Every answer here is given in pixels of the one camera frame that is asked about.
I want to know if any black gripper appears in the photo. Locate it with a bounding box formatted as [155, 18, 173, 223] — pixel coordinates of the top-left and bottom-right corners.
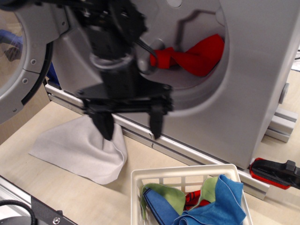
[76, 52, 173, 141]

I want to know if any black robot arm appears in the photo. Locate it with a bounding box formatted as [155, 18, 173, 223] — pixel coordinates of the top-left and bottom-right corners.
[0, 0, 173, 140]

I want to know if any white plastic laundry basket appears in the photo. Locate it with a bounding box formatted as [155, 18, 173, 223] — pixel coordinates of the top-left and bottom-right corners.
[131, 164, 252, 225]

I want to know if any grey toy washing machine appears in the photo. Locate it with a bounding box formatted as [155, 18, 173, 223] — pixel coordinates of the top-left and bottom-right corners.
[54, 0, 300, 168]

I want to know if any round washing machine door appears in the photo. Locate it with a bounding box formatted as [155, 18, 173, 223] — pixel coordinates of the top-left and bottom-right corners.
[0, 4, 56, 123]

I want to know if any grey cloth on table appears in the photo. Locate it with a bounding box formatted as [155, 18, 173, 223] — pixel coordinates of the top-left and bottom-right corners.
[29, 116, 128, 185]

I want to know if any red cloth in drum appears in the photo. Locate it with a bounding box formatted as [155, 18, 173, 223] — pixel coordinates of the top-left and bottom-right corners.
[150, 34, 225, 77]

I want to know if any green and blue cloth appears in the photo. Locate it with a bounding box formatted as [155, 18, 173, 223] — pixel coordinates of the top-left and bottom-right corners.
[140, 177, 218, 225]

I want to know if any red patterned cloth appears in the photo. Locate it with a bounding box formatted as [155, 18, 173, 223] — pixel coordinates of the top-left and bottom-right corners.
[184, 190, 210, 210]

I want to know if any blue object behind door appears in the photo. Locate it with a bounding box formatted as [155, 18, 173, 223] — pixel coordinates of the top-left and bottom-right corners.
[0, 29, 23, 62]

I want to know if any red and black clamp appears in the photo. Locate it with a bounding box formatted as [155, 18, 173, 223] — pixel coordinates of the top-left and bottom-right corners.
[249, 158, 300, 190]

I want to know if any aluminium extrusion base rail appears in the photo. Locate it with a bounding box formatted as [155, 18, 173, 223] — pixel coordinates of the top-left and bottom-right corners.
[45, 84, 270, 200]

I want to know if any black bracket with cable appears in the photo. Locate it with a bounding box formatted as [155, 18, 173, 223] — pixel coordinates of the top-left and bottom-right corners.
[0, 197, 76, 225]

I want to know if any aluminium frame rail front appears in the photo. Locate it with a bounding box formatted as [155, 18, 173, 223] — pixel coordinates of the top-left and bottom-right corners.
[0, 176, 31, 219]

